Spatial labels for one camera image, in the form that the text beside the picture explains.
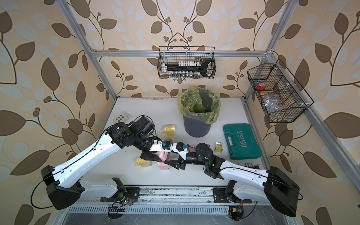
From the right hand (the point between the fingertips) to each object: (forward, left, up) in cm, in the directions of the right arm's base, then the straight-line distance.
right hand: (167, 154), depth 69 cm
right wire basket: (+22, -62, +14) cm, 67 cm away
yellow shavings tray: (+12, -31, -20) cm, 39 cm away
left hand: (+1, +3, +3) cm, 4 cm away
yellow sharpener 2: (+1, +16, -14) cm, 21 cm away
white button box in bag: (+37, +37, -16) cm, 55 cm away
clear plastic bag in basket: (+18, -54, +14) cm, 59 cm away
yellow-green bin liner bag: (+30, -19, +4) cm, 36 cm away
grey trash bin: (+27, -17, -19) cm, 37 cm away
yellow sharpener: (+22, +1, -13) cm, 26 cm away
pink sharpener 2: (-3, +1, +6) cm, 7 cm away
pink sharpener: (-1, +4, -16) cm, 16 cm away
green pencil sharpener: (-1, -3, +16) cm, 16 cm away
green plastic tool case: (+13, -45, -15) cm, 50 cm away
